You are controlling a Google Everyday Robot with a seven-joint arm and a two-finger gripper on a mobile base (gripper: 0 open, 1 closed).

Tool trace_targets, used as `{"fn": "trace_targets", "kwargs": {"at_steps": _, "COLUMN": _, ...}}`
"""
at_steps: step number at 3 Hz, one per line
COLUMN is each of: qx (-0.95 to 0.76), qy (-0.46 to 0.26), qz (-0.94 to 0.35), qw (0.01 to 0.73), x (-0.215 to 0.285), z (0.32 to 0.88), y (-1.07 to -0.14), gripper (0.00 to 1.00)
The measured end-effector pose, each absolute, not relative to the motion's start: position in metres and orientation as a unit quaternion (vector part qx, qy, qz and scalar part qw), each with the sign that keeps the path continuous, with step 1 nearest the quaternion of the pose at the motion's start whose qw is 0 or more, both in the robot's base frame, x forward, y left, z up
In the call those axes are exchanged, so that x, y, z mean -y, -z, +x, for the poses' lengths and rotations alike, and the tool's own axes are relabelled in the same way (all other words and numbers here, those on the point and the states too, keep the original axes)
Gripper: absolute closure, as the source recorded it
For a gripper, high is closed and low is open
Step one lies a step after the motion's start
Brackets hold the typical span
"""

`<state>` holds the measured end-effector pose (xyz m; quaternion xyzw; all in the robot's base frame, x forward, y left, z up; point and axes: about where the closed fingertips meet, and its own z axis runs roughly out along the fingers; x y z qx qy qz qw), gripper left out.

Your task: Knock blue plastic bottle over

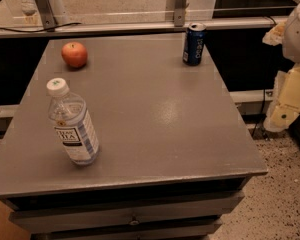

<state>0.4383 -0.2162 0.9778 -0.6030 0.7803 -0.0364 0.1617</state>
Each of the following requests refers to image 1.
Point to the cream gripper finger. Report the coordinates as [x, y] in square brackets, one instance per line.
[274, 37]
[285, 106]

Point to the metal bracket left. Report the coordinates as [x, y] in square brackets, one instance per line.
[46, 15]

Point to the clear blue-label plastic bottle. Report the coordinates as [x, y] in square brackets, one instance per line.
[72, 122]

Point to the drawer knob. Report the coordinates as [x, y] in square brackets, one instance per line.
[134, 222]

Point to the blue Pepsi can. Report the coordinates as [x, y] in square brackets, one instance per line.
[194, 44]

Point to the red apple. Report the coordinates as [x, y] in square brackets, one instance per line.
[74, 54]

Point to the grey drawer cabinet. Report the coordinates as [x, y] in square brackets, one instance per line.
[174, 150]

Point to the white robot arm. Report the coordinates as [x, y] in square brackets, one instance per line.
[291, 38]

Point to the metal bracket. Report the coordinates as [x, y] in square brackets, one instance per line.
[46, 15]
[179, 12]

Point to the metal bracket centre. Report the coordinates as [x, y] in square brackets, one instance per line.
[179, 12]

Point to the cardboard box corner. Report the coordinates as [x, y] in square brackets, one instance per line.
[8, 230]

